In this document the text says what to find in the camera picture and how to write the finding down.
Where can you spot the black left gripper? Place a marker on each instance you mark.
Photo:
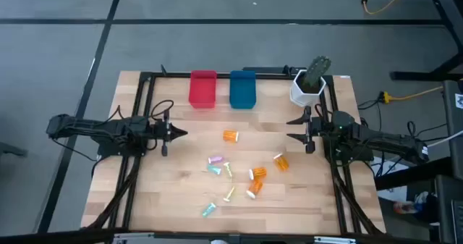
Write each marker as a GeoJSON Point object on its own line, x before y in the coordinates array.
{"type": "Point", "coordinates": [167, 142]}

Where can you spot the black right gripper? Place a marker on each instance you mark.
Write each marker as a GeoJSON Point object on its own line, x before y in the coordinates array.
{"type": "Point", "coordinates": [309, 130]}

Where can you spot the orange pill bottle white cap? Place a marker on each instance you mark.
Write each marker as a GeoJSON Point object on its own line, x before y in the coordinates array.
{"type": "Point", "coordinates": [259, 172]}
{"type": "Point", "coordinates": [229, 136]}
{"type": "Point", "coordinates": [282, 163]}
{"type": "Point", "coordinates": [255, 188]}

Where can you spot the pale purple pill vial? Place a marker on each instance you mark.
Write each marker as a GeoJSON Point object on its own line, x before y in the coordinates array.
{"type": "Point", "coordinates": [216, 159]}

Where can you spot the teal plastic pill vial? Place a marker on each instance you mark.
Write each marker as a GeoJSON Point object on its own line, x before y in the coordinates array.
{"type": "Point", "coordinates": [208, 209]}
{"type": "Point", "coordinates": [214, 169]}

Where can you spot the yellow plastic pill vial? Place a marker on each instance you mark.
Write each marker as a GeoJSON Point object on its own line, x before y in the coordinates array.
{"type": "Point", "coordinates": [228, 169]}
{"type": "Point", "coordinates": [229, 194]}

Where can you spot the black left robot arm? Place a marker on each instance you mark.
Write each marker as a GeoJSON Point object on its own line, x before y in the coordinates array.
{"type": "Point", "coordinates": [90, 128]}

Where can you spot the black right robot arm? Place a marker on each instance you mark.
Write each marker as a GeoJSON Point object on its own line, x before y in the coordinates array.
{"type": "Point", "coordinates": [383, 139]}

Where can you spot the red plastic bin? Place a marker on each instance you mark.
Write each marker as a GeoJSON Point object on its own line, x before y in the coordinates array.
{"type": "Point", "coordinates": [202, 90]}

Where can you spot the blue plastic bin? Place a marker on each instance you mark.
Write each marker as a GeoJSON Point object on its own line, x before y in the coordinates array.
{"type": "Point", "coordinates": [242, 90]}

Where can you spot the green cactus plant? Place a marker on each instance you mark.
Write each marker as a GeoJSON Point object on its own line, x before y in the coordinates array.
{"type": "Point", "coordinates": [316, 70]}

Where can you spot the grey equipment case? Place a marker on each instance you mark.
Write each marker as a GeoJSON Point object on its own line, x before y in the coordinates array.
{"type": "Point", "coordinates": [454, 128]}

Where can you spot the black rig crossbar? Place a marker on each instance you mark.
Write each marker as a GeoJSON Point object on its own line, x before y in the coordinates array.
{"type": "Point", "coordinates": [54, 236]}

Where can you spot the black equipment box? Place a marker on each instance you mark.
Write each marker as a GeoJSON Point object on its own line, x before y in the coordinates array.
{"type": "Point", "coordinates": [448, 200]}

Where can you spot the black chair base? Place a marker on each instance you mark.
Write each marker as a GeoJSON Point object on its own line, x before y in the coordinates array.
{"type": "Point", "coordinates": [11, 150]}

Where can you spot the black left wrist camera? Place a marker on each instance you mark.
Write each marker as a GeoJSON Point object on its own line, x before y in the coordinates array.
{"type": "Point", "coordinates": [156, 131]}

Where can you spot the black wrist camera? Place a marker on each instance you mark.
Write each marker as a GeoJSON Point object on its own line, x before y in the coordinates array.
{"type": "Point", "coordinates": [320, 130]}
{"type": "Point", "coordinates": [156, 131]}

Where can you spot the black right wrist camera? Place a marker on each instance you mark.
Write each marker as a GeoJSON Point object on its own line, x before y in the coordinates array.
{"type": "Point", "coordinates": [320, 130]}

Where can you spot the black aluminium table frame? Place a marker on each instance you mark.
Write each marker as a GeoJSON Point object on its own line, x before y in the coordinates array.
{"type": "Point", "coordinates": [173, 74]}

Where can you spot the black desk leg frame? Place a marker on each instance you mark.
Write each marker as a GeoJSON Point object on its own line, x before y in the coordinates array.
{"type": "Point", "coordinates": [448, 12]}

